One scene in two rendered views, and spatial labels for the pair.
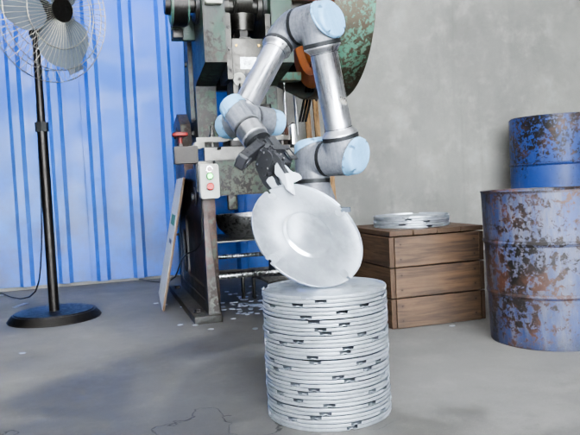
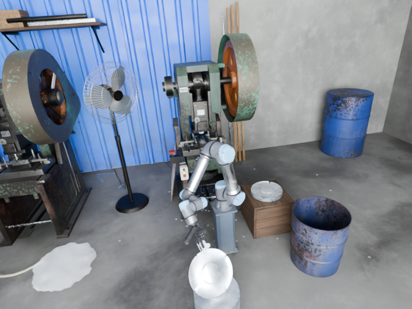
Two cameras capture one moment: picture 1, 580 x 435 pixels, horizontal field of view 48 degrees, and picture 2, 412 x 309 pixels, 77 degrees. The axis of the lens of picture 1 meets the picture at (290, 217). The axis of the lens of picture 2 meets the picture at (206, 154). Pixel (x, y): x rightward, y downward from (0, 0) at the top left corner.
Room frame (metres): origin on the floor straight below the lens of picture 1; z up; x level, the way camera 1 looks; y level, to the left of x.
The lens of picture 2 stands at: (0.41, -0.23, 1.77)
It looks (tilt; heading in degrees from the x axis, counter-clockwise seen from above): 25 degrees down; 8
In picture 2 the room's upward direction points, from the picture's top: 4 degrees counter-clockwise
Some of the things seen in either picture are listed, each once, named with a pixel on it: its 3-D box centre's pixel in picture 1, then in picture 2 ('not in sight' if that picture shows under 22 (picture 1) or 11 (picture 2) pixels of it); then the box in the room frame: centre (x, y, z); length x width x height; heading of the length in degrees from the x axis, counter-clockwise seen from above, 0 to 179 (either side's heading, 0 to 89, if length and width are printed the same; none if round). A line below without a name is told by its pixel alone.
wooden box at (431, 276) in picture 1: (412, 269); (265, 208); (2.55, -0.47, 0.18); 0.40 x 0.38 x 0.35; 16
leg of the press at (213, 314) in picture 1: (187, 207); (178, 162); (3.01, 0.47, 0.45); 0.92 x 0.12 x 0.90; 16
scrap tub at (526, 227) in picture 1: (550, 262); (317, 236); (2.10, -0.83, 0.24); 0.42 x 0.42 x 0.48
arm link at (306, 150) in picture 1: (313, 158); (222, 189); (2.19, -0.09, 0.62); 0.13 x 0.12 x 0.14; 47
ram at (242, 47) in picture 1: (246, 71); (200, 113); (2.91, 0.16, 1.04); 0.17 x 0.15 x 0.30; 16
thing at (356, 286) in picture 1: (323, 286); (216, 290); (1.53, -0.07, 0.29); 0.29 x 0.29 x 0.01
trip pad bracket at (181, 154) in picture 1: (186, 167); (175, 164); (2.64, 0.41, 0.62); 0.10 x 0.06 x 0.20; 106
